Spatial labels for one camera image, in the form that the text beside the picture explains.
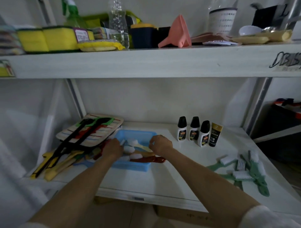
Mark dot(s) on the pink plastic funnel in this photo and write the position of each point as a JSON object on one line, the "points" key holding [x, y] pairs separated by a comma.
{"points": [[178, 35]]}

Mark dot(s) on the dark bag orange trim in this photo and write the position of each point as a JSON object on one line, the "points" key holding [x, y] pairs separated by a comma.
{"points": [[282, 122]]}

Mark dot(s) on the white perforated cup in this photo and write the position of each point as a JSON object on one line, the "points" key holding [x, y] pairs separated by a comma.
{"points": [[222, 22]]}

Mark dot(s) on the black box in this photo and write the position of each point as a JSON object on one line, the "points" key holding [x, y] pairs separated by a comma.
{"points": [[163, 35]]}

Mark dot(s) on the pack of yellow green sponges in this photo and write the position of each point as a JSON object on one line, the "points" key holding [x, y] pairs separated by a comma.
{"points": [[30, 41]]}

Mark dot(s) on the person's left forearm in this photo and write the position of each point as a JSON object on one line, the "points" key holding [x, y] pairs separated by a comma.
{"points": [[75, 192]]}

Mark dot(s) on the stack of striped dishcloths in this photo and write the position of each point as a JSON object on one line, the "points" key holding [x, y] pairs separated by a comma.
{"points": [[9, 42]]}

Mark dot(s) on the white perforated card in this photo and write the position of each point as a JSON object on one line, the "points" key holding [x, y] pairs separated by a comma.
{"points": [[216, 42]]}

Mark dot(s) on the white bowl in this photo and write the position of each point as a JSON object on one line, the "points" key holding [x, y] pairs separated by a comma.
{"points": [[249, 30]]}

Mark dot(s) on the person's right forearm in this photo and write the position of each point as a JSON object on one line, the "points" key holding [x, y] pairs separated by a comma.
{"points": [[207, 183]]}

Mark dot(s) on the pink flat plastic tray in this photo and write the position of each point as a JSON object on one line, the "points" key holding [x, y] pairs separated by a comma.
{"points": [[207, 37]]}

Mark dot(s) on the colourful striped scouring pads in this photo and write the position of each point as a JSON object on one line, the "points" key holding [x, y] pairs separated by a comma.
{"points": [[101, 33]]}

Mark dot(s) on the green yellow red sticker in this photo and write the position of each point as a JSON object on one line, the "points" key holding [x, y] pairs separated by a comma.
{"points": [[6, 68]]}

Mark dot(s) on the black tongs green card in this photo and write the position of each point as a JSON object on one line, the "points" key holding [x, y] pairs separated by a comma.
{"points": [[63, 148]]}

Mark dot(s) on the white black-capped bottle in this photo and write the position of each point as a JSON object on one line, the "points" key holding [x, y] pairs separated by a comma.
{"points": [[181, 129], [194, 129], [204, 134]]}

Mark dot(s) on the clear plastic wrap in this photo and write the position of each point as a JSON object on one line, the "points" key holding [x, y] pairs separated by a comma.
{"points": [[223, 4]]}

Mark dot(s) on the pile of colourful plastic utensils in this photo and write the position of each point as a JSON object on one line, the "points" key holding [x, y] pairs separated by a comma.
{"points": [[98, 150]]}

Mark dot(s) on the black gold tube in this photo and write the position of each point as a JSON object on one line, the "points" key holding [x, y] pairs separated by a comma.
{"points": [[215, 135]]}

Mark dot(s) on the yellow scouring cloth pack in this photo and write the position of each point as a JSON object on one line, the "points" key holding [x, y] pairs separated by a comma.
{"points": [[98, 45]]}

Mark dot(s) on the yellow flat sponge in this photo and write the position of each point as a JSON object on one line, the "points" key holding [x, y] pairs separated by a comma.
{"points": [[251, 40]]}

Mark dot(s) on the clear plastic bottle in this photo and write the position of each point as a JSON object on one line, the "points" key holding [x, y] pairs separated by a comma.
{"points": [[118, 25]]}

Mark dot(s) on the person's right hand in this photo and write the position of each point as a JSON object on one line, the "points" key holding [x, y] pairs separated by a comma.
{"points": [[162, 145]]}

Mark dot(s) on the navy container yellow lid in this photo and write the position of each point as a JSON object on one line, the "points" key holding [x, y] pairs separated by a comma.
{"points": [[143, 36]]}

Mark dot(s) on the large cardboard box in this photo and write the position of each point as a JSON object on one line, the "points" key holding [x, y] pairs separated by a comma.
{"points": [[183, 212]]}

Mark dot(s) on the blue plastic basket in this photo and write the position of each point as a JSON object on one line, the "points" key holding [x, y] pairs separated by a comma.
{"points": [[136, 135]]}

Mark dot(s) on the striped cream pot holder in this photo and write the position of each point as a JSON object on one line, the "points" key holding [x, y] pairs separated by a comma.
{"points": [[105, 134]]}

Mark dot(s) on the green spray bottle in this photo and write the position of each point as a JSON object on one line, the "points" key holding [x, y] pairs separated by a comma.
{"points": [[73, 16]]}

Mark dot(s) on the person's left hand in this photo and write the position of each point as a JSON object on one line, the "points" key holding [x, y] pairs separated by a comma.
{"points": [[113, 150]]}

